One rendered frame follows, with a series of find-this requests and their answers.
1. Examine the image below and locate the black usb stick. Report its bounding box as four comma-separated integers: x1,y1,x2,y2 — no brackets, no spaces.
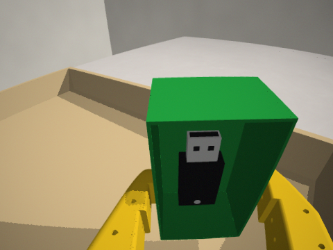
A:
178,131,225,206

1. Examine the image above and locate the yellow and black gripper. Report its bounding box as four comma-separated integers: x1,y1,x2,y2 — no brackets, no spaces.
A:
87,169,333,250

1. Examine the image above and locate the green box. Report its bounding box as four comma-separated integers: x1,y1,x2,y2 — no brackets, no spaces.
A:
146,76,298,240

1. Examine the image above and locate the tan open tray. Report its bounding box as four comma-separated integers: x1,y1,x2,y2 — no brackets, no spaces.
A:
0,67,333,250

